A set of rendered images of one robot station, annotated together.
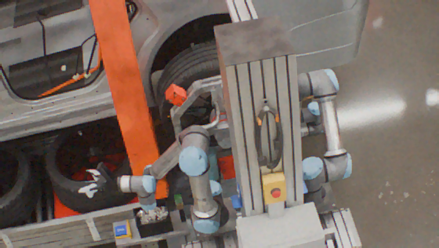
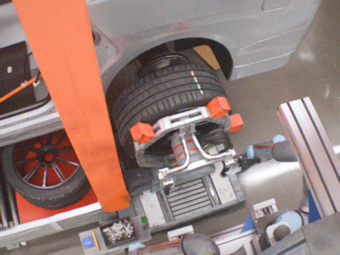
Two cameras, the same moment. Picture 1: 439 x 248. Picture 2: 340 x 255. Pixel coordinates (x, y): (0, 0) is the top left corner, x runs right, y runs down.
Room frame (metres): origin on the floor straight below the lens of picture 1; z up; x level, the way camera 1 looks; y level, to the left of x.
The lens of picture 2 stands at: (2.07, 0.33, 2.90)
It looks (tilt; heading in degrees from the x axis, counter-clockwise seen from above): 64 degrees down; 343
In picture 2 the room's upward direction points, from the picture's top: 4 degrees clockwise
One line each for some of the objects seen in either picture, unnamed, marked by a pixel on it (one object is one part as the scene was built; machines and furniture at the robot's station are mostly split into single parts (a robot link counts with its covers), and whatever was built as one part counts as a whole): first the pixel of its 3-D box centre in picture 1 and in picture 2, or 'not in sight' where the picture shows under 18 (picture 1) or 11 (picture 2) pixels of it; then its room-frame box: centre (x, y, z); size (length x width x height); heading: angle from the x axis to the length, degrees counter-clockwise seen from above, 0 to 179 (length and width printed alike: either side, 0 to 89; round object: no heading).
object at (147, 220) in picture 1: (153, 219); (118, 232); (2.60, 0.45, 0.51); 0.20 x 0.14 x 0.13; 97
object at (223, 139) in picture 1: (225, 126); (187, 151); (2.89, -0.02, 0.85); 0.21 x 0.14 x 0.14; 6
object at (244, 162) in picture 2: not in sight; (249, 159); (2.76, -0.34, 0.86); 0.12 x 0.08 x 0.09; 96
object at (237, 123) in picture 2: not in sight; (233, 123); (3.00, -0.33, 0.85); 0.09 x 0.08 x 0.07; 96
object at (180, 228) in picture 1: (150, 228); (115, 237); (2.59, 0.49, 0.44); 0.43 x 0.17 x 0.03; 96
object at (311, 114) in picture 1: (312, 114); (275, 145); (2.78, -0.48, 0.95); 0.11 x 0.08 x 0.11; 93
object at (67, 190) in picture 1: (96, 165); (50, 159); (3.22, 0.83, 0.39); 0.66 x 0.66 x 0.24
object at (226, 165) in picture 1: (227, 158); not in sight; (3.00, -0.01, 0.48); 0.16 x 0.12 x 0.17; 6
